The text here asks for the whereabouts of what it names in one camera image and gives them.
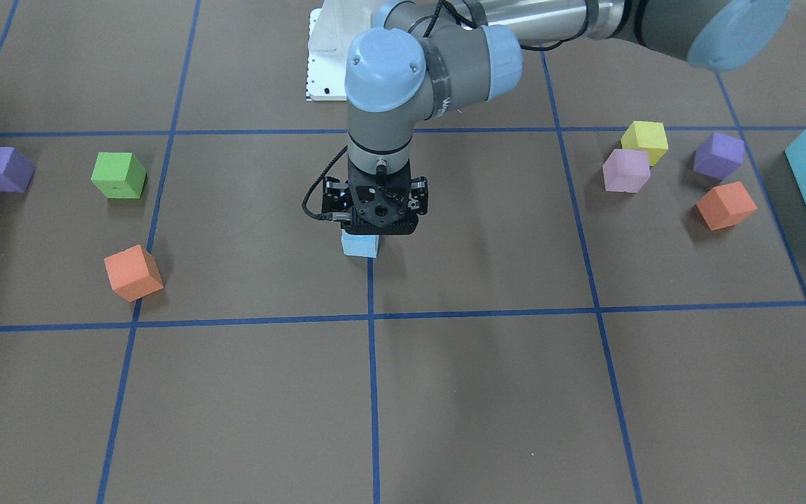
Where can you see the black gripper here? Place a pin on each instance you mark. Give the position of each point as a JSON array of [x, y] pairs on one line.
[[418, 196]]

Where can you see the light blue block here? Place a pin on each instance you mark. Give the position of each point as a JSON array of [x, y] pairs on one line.
[[366, 246]]

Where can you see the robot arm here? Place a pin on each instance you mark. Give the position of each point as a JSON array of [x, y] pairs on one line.
[[417, 61]]

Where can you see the light pink foam block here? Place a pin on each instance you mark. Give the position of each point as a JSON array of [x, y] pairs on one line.
[[626, 170]]

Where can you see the orange foam block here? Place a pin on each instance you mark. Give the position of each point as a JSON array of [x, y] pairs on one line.
[[133, 273], [726, 205]]

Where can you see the yellow foam block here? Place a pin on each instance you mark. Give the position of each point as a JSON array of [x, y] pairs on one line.
[[648, 136]]

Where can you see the green foam block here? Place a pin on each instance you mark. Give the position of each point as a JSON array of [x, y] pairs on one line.
[[119, 175]]

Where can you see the purple foam block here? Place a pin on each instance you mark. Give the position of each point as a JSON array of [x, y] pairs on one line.
[[16, 170], [719, 156]]

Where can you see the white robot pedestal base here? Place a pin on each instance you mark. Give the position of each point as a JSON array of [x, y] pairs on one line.
[[326, 62]]

